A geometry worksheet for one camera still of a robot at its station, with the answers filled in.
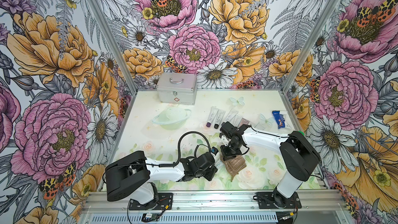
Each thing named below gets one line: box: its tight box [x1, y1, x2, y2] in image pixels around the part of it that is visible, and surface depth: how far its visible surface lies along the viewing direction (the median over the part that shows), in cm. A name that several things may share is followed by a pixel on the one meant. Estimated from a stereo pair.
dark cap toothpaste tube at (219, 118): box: [214, 108, 226, 130], surface depth 107 cm
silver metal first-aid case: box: [156, 72, 198, 106], surface depth 109 cm
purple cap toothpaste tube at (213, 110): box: [205, 105, 219, 128], surface depth 107 cm
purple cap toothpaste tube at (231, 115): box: [224, 108, 239, 122], surface depth 107 cm
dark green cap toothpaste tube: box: [214, 159, 225, 170], surface depth 85 cm
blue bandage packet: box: [272, 110, 286, 130], surface depth 104 cm
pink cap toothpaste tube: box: [233, 114, 244, 128], surface depth 107 cm
